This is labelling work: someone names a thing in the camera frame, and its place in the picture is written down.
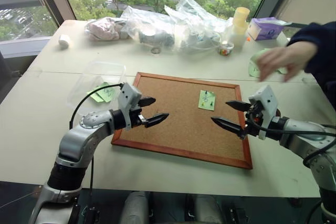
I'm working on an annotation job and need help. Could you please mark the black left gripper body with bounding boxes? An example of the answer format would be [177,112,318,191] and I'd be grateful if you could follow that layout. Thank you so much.
[130,99,146,129]

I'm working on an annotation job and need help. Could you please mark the white tape roll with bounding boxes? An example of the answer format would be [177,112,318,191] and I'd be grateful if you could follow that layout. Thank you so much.
[58,34,72,50]

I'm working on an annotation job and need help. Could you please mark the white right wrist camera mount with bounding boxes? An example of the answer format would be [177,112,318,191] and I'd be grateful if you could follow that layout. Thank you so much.
[248,85,279,140]

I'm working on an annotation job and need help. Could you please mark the stacked pale yellow cups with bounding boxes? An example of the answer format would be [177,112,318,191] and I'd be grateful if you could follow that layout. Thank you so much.
[232,6,251,50]

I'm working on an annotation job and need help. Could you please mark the large crumpled clear plastic bag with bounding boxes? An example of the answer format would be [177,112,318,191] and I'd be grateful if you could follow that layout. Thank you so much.
[164,0,235,54]

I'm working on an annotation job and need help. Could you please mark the grey rounded shape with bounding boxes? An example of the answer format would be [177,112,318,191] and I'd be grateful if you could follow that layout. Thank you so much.
[122,190,151,224]
[193,194,224,224]

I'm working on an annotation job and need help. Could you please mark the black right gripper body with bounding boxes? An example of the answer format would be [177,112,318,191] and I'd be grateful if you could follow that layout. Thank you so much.
[244,102,264,137]

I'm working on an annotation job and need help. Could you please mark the clear bag with pink cloth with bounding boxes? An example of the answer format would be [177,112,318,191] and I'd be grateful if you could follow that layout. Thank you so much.
[84,17,132,42]

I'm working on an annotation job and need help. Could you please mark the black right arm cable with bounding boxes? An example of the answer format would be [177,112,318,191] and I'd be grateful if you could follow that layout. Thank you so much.
[248,111,336,168]

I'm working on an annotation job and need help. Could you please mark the purple tissue box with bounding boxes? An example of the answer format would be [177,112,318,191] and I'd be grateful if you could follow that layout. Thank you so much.
[246,17,286,41]

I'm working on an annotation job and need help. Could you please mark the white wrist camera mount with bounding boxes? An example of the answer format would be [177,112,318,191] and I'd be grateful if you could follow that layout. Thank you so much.
[117,82,143,131]
[248,85,279,140]

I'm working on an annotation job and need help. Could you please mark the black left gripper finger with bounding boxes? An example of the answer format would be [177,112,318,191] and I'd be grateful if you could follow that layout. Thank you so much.
[138,97,156,108]
[143,113,170,129]

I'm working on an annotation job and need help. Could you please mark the green paper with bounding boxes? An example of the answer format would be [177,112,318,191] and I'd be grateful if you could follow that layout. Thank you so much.
[247,48,290,78]

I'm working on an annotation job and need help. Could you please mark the green paper note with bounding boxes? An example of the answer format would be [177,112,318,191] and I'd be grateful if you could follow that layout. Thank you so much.
[96,85,117,103]
[197,90,217,111]
[86,82,110,103]

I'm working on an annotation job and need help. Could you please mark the small clear cup of pins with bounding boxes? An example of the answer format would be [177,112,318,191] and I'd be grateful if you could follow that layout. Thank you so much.
[218,41,235,57]

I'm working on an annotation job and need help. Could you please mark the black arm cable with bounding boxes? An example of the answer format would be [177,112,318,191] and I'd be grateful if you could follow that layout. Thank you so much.
[69,83,124,210]
[248,111,336,168]

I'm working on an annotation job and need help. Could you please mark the person's bare hand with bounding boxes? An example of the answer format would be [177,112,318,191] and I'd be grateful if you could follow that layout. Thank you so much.
[255,42,319,83]

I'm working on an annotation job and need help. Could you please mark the clear bag with grey item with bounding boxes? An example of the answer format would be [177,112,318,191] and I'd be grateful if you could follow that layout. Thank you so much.
[120,5,176,49]

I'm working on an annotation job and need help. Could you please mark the clear plastic container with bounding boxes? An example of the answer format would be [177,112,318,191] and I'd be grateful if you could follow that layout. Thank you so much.
[67,60,128,109]

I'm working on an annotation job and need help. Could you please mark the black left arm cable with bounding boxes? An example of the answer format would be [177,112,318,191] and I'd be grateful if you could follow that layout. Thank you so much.
[69,83,124,210]

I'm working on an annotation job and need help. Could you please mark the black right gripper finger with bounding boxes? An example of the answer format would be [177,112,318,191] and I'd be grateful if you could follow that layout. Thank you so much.
[225,100,253,112]
[210,116,247,140]

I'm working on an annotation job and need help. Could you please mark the wood-framed cork board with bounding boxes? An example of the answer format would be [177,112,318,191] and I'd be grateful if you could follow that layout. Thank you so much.
[111,71,254,170]

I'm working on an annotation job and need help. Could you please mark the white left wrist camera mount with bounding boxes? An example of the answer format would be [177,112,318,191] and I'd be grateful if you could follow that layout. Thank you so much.
[117,82,143,131]

